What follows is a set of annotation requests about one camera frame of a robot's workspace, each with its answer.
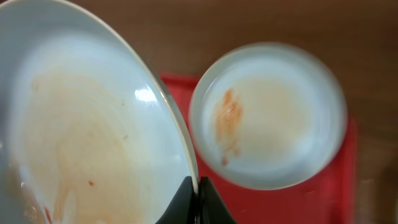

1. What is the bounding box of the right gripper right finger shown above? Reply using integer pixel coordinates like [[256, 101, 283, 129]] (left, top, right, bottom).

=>
[[198, 177, 237, 224]]

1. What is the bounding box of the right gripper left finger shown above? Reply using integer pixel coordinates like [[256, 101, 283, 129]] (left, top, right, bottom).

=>
[[156, 176, 197, 224]]

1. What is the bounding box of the white plate top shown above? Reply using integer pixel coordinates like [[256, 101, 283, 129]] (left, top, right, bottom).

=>
[[188, 42, 348, 190]]

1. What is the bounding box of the white plate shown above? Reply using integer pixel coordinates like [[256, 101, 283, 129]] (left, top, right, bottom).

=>
[[188, 42, 348, 190], [1, 1, 198, 223]]

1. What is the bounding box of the red plastic tray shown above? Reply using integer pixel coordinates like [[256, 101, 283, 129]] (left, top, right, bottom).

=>
[[159, 72, 358, 224]]

